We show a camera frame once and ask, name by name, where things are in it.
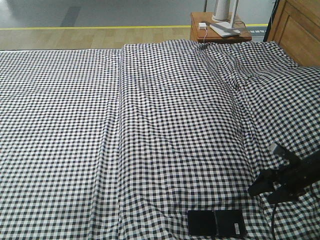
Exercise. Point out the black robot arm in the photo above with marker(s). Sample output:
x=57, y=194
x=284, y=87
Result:
x=313, y=164

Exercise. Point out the wooden headboard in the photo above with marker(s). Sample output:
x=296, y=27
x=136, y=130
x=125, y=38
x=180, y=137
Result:
x=296, y=28

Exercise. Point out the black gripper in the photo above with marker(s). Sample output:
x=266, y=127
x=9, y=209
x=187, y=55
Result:
x=293, y=180

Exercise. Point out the black smartphone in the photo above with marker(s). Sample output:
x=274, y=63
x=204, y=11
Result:
x=216, y=223

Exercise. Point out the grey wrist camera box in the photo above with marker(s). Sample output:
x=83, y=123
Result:
x=279, y=150

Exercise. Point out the black white checkered duvet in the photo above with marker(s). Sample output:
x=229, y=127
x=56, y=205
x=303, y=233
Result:
x=196, y=122

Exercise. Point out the wooden nightstand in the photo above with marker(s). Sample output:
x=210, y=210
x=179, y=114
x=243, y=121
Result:
x=196, y=35

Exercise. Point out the white charger with cable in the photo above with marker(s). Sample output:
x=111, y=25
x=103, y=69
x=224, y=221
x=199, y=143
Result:
x=202, y=26

